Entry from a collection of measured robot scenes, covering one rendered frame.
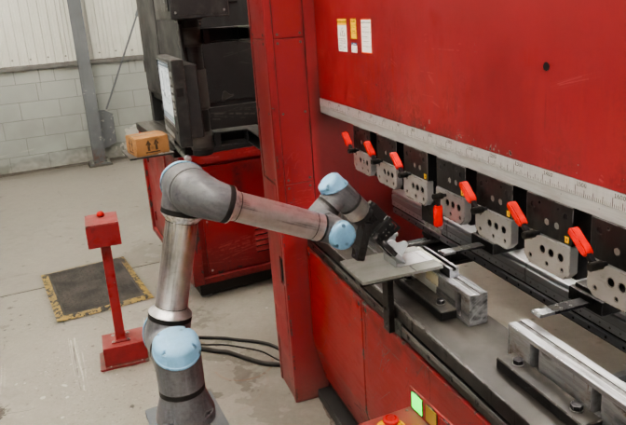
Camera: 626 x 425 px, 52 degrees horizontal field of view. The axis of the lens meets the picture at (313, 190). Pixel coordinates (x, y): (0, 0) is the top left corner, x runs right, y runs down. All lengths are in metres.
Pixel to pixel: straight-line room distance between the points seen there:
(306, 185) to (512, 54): 1.43
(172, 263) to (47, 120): 7.00
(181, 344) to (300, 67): 1.38
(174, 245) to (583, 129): 1.00
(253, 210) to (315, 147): 1.17
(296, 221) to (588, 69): 0.76
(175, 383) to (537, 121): 1.04
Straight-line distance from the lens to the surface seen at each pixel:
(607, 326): 1.85
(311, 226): 1.65
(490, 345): 1.82
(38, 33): 8.53
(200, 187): 1.54
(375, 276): 1.90
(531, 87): 1.47
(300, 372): 3.07
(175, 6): 2.68
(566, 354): 1.63
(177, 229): 1.68
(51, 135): 8.65
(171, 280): 1.72
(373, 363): 2.33
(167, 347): 1.65
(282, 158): 2.68
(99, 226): 3.35
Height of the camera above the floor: 1.78
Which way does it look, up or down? 16 degrees down
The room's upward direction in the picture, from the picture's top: 4 degrees counter-clockwise
